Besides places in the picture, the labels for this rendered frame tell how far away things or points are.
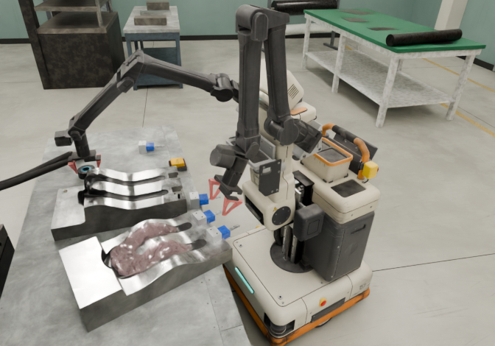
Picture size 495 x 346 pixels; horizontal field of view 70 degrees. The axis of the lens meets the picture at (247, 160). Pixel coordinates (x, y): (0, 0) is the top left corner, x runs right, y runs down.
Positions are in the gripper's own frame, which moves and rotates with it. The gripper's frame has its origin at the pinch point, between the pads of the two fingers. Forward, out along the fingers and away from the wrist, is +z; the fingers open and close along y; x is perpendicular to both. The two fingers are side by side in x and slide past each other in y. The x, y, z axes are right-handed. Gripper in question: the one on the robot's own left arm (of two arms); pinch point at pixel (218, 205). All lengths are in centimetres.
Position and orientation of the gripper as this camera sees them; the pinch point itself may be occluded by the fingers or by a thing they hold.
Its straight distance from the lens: 123.8
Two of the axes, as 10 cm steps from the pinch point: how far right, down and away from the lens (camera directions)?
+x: 7.6, 1.7, 6.3
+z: -4.1, 8.7, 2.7
